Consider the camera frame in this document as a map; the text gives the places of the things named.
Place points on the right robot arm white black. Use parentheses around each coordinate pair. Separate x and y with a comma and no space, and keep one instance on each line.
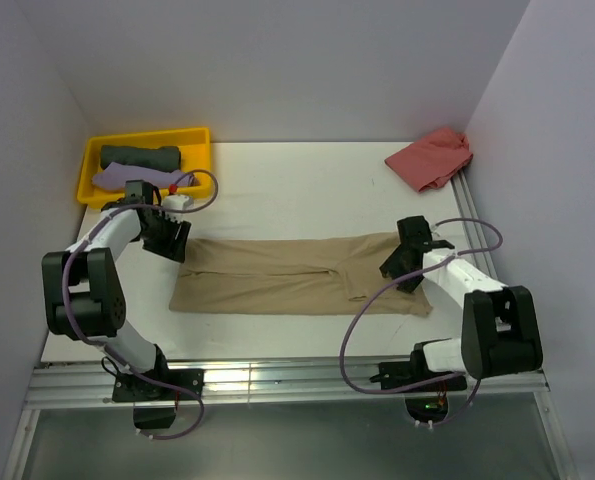
(499,330)

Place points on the yellow plastic bin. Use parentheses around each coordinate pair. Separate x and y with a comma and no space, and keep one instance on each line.
(194,145)

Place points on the dark green rolled shirt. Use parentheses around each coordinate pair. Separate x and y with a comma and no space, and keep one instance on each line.
(165,159)

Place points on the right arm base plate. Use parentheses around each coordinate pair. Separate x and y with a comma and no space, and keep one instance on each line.
(396,374)

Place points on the pink t shirt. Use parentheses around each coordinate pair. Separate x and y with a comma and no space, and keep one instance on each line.
(430,162)

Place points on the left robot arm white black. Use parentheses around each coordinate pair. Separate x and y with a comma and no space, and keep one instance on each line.
(83,296)

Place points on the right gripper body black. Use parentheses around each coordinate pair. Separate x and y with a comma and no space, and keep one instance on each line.
(396,264)

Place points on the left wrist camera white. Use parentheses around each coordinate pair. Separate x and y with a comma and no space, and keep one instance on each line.
(176,202)

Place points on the aluminium front rail frame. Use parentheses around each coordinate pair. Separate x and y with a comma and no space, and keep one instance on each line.
(84,385)

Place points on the aluminium right side rail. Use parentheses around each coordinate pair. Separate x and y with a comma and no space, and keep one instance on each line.
(478,236)

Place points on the lavender folded shirt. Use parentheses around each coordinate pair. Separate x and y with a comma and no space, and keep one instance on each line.
(115,176)

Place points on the beige t shirt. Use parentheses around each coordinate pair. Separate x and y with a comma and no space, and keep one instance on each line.
(312,277)

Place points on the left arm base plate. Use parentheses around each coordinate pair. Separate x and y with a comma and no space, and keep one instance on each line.
(155,406)

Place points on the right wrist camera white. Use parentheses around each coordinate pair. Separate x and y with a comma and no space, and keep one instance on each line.
(435,236)

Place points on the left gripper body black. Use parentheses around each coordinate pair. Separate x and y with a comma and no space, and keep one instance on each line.
(161,237)

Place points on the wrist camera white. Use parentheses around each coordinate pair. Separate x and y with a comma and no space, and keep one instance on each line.
(176,202)
(435,236)

